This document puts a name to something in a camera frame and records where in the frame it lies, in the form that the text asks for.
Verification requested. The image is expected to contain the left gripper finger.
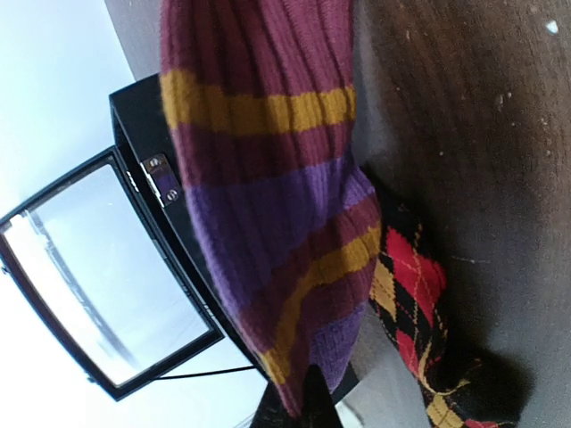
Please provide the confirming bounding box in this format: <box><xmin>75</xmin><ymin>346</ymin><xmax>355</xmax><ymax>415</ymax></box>
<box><xmin>250</xmin><ymin>365</ymin><xmax>342</xmax><ymax>428</ymax></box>

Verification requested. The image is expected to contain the black display box with lid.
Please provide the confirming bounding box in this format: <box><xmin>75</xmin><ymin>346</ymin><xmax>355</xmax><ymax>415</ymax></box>
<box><xmin>1</xmin><ymin>76</ymin><xmax>260</xmax><ymax>400</ymax></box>

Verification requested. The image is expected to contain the black red orange argyle sock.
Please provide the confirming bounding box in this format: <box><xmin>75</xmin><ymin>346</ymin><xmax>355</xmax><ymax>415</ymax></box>
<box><xmin>365</xmin><ymin>170</ymin><xmax>521</xmax><ymax>427</ymax></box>

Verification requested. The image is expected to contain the maroon purple striped sock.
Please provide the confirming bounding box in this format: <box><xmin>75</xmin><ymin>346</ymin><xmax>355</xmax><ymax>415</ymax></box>
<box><xmin>160</xmin><ymin>1</ymin><xmax>380</xmax><ymax>418</ymax></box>

